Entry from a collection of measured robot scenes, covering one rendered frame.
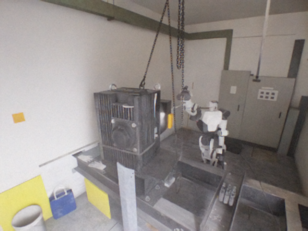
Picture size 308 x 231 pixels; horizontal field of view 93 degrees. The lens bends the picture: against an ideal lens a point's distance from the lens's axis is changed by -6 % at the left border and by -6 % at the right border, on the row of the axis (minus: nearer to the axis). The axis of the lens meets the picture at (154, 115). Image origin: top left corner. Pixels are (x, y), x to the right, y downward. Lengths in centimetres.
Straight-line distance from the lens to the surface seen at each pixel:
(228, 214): 164
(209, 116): 202
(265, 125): 414
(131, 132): 133
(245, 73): 398
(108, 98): 144
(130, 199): 155
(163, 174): 152
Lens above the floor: 185
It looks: 18 degrees down
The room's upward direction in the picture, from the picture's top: straight up
